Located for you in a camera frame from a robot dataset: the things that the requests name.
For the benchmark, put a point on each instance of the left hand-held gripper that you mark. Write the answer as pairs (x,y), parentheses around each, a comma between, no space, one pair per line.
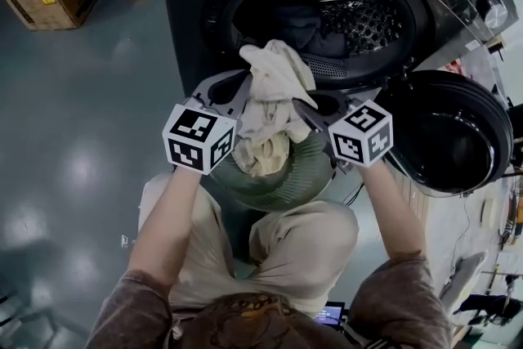
(196,139)

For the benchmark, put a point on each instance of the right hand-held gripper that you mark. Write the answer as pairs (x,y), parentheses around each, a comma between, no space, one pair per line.
(363,135)

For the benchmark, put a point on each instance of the white towel clothes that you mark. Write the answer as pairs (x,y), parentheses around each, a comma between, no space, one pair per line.
(278,81)

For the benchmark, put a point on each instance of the green laundry basket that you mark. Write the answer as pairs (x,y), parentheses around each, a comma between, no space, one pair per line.
(294,184)

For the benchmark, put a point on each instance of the dark grey garment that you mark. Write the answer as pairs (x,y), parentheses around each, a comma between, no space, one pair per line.
(310,32)

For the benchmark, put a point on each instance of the person's left forearm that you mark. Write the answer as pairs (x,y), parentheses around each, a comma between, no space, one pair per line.
(163,225)

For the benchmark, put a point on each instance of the person's right forearm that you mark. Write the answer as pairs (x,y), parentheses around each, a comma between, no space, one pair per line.
(396,216)

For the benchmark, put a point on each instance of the black washing machine door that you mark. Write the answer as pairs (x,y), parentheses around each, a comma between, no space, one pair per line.
(449,135)

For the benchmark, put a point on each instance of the wooden slat platform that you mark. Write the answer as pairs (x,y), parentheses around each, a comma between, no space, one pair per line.
(414,192)

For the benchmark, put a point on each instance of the person's beige trousers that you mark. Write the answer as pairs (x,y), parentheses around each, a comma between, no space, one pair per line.
(298,249)

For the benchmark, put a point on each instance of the small black tablet screen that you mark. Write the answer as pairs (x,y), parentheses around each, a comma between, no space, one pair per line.
(330,314)

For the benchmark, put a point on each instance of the white and yellow foam cushion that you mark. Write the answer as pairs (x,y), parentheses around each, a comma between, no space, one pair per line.
(463,278)

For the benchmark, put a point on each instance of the person's brown printed shirt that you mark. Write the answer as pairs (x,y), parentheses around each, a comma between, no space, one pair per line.
(265,327)

